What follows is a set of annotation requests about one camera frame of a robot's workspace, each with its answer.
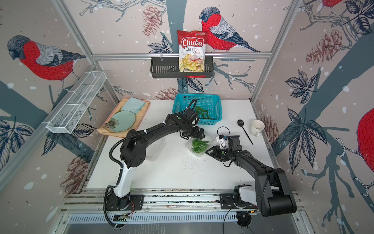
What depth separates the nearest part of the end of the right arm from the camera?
696mm

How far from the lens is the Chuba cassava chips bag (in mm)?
850

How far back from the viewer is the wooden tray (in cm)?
103
